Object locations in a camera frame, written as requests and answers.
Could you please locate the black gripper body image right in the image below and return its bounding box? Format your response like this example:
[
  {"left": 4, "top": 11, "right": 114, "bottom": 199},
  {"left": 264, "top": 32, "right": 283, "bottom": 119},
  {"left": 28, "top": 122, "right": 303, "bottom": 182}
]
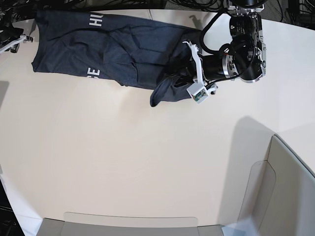
[{"left": 182, "top": 41, "right": 217, "bottom": 95}]

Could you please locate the robot arm image right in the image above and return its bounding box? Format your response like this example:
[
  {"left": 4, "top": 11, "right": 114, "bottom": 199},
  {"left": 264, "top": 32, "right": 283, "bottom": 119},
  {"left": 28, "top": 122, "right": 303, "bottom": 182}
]
[{"left": 184, "top": 0, "right": 266, "bottom": 103}]

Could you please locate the dark blue t-shirt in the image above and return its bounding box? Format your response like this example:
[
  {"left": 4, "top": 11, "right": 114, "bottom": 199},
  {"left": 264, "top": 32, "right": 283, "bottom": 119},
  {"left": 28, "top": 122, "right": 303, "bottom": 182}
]
[{"left": 32, "top": 11, "right": 200, "bottom": 107}]

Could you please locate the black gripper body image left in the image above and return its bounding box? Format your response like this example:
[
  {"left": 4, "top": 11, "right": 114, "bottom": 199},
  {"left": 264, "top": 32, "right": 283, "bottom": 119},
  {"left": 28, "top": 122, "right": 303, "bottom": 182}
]
[{"left": 0, "top": 34, "right": 33, "bottom": 54}]

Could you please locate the grey bin right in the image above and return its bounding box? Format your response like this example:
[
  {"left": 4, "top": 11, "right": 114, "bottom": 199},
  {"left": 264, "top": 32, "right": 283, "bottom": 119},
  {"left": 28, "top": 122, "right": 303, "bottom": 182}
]
[{"left": 236, "top": 135, "right": 315, "bottom": 236}]

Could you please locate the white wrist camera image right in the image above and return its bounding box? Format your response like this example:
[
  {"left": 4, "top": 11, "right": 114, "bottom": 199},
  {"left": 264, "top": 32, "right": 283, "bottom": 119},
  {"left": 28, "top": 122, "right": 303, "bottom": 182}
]
[{"left": 187, "top": 83, "right": 210, "bottom": 104}]

